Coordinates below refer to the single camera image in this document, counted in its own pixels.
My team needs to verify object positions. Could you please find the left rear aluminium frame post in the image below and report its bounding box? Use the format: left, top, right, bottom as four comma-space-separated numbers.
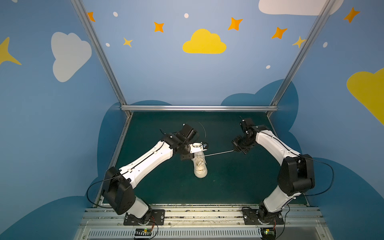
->
71, 0, 132, 118

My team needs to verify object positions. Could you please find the left green circuit board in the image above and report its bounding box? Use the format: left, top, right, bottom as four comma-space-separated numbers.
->
133, 228, 153, 240

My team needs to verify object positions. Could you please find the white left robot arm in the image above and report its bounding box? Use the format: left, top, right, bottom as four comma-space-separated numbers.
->
101, 124, 207, 225

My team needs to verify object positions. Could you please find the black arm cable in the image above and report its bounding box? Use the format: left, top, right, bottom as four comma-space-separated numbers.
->
305, 157, 335, 198
86, 176, 115, 209

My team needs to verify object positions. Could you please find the right green circuit board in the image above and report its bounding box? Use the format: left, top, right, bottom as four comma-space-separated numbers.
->
261, 228, 277, 240

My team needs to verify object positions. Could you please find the white shoelace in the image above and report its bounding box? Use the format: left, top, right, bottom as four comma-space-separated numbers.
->
205, 150, 234, 157

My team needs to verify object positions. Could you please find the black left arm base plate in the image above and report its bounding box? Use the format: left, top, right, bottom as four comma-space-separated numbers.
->
123, 209, 165, 226

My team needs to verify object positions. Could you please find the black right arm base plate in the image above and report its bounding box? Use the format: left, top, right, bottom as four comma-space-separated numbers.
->
241, 207, 285, 225

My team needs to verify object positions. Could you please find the front aluminium rail platform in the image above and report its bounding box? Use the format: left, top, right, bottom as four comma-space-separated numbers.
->
74, 204, 333, 240

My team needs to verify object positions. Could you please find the rear horizontal aluminium frame bar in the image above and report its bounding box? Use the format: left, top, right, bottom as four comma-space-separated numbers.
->
121, 105, 278, 112

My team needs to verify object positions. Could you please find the aluminium frame post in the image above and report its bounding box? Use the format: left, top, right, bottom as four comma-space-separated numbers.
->
266, 0, 337, 118
71, 0, 132, 118

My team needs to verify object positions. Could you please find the white knit sneaker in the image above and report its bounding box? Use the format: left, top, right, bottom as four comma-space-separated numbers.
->
192, 152, 208, 179

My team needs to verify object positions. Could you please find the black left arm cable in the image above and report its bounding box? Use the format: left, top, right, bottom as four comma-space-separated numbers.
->
86, 176, 115, 209

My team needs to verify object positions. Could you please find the green circuit board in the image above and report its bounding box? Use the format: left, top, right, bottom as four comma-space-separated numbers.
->
133, 228, 153, 240
261, 228, 277, 240

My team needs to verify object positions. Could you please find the right rear aluminium frame post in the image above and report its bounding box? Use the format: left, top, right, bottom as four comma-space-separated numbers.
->
266, 0, 337, 118

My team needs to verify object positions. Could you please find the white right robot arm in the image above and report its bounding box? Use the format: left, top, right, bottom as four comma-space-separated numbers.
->
232, 118, 315, 225

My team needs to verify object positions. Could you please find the left side aluminium table rail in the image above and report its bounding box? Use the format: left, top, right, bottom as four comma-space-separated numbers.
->
92, 114, 133, 209

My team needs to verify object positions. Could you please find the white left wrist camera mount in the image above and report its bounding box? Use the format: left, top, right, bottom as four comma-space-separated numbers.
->
190, 143, 208, 154

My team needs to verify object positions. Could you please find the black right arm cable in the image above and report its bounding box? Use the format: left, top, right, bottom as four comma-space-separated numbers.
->
305, 157, 335, 198

